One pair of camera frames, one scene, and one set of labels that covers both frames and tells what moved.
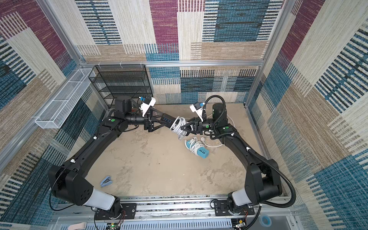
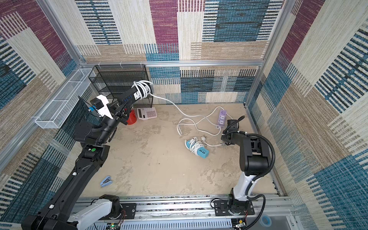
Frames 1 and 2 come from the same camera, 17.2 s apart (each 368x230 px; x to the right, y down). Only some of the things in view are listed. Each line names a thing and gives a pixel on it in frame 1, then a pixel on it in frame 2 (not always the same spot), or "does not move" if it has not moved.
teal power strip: x=202 y=152 does not move
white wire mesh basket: x=58 y=112 does not move
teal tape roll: x=265 y=220 does not move
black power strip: x=169 y=121 -> x=135 y=93
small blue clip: x=106 y=181 does not move
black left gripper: x=149 y=126 -> x=120 y=117
